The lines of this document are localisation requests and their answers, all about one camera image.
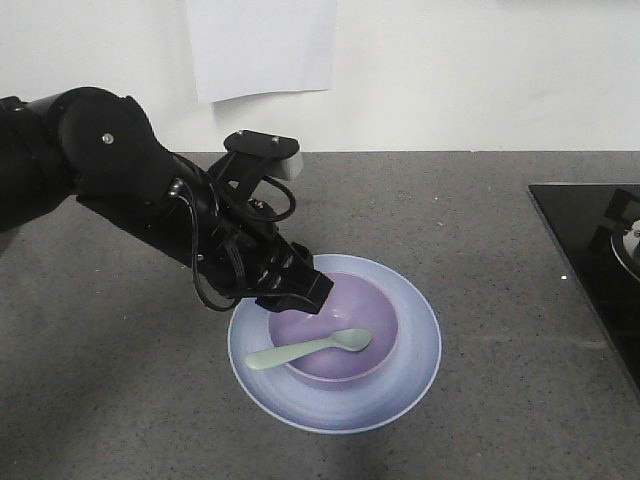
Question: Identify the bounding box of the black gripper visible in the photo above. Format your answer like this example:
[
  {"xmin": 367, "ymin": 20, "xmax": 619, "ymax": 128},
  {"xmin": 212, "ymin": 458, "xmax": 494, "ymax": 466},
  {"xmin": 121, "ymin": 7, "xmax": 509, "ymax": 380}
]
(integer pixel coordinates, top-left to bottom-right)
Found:
[{"xmin": 169, "ymin": 154, "xmax": 334, "ymax": 314}]

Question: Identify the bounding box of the light blue plate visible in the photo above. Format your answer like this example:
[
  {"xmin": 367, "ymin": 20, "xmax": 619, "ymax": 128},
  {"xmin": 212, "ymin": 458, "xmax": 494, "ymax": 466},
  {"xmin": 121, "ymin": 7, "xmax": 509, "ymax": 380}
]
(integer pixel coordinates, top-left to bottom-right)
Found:
[{"xmin": 227, "ymin": 254, "xmax": 442, "ymax": 434}]

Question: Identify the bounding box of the white paper sheet on wall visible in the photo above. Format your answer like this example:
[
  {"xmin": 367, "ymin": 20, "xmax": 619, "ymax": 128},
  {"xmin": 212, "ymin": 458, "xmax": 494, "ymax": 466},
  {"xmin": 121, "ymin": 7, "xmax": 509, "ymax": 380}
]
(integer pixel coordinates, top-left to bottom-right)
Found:
[{"xmin": 186, "ymin": 1, "xmax": 337, "ymax": 103}]

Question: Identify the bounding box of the mint green spoon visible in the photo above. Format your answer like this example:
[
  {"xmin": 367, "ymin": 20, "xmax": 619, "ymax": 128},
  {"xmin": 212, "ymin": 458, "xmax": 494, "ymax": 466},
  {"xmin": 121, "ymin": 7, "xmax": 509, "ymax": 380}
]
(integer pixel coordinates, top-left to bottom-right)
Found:
[{"xmin": 244, "ymin": 328, "xmax": 372, "ymax": 370}]

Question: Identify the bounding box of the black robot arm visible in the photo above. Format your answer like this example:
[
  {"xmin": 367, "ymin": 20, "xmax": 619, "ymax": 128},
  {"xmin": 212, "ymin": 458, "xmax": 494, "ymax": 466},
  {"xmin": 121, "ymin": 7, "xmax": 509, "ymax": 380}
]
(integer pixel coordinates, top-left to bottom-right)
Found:
[{"xmin": 1, "ymin": 87, "xmax": 333, "ymax": 314}]

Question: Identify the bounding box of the purple bowl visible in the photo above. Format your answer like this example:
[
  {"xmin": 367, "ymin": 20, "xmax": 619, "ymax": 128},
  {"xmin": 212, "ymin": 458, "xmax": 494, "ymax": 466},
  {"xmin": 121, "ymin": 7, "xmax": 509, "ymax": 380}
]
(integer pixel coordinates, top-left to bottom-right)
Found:
[{"xmin": 268, "ymin": 272, "xmax": 399, "ymax": 390}]

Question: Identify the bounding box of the steel gas burner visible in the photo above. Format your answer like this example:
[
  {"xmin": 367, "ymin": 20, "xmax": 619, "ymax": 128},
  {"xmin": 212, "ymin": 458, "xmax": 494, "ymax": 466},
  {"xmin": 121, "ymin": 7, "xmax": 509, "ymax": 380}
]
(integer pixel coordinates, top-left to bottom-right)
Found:
[{"xmin": 610, "ymin": 219, "xmax": 640, "ymax": 281}]

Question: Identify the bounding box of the black glass gas hob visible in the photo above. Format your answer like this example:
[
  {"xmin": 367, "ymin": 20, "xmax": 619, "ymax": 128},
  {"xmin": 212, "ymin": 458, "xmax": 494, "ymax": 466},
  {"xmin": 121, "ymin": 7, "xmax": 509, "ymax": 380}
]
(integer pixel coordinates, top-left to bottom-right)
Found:
[{"xmin": 529, "ymin": 183, "xmax": 639, "ymax": 389}]

